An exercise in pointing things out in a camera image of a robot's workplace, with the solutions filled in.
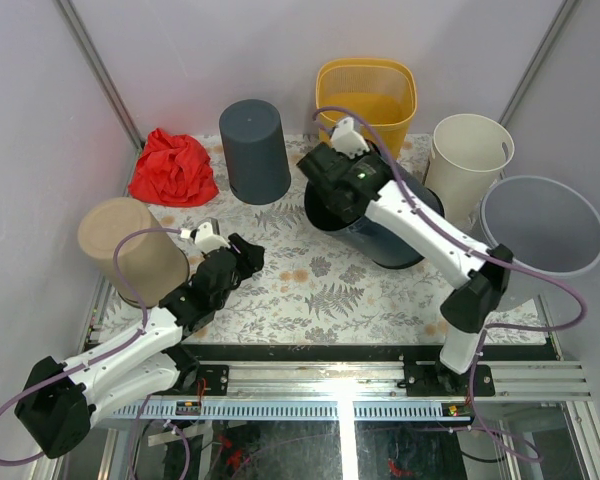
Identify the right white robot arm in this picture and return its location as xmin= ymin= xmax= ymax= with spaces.
xmin=297 ymin=143 xmax=513 ymax=395

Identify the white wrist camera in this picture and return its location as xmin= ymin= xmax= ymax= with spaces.
xmin=329 ymin=116 xmax=370 ymax=159
xmin=179 ymin=218 xmax=230 ymax=254

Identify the cream white bin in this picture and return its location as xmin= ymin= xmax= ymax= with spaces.
xmin=424 ymin=113 xmax=515 ymax=231

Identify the aluminium frame post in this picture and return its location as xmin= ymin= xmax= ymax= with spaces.
xmin=499 ymin=0 xmax=582 ymax=128
xmin=53 ymin=0 xmax=145 ymax=150

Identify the yellow mesh basket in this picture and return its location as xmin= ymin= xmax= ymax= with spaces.
xmin=315 ymin=57 xmax=417 ymax=158

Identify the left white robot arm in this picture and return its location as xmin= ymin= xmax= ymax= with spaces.
xmin=15 ymin=222 xmax=265 ymax=459

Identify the translucent grey bin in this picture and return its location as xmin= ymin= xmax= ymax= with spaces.
xmin=471 ymin=175 xmax=600 ymax=282

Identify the left aluminium frame post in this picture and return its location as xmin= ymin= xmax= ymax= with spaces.
xmin=53 ymin=0 xmax=145 ymax=150

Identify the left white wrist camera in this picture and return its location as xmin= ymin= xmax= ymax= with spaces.
xmin=179 ymin=218 xmax=230 ymax=254

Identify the beige bin with black rim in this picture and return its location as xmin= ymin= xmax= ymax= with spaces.
xmin=77 ymin=197 xmax=190 ymax=308

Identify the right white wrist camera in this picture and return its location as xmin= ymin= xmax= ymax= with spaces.
xmin=329 ymin=116 xmax=370 ymax=159

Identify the right aluminium frame post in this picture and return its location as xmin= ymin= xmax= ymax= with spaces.
xmin=499 ymin=0 xmax=582 ymax=128

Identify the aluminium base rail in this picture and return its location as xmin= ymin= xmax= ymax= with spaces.
xmin=111 ymin=361 xmax=592 ymax=422

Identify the slate blue tapered bin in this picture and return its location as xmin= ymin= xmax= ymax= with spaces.
xmin=219 ymin=99 xmax=291 ymax=205

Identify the crumpled red cloth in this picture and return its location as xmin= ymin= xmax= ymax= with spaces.
xmin=128 ymin=128 xmax=219 ymax=208

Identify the large dark navy bin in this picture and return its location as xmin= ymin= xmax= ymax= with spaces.
xmin=304 ymin=145 xmax=423 ymax=269

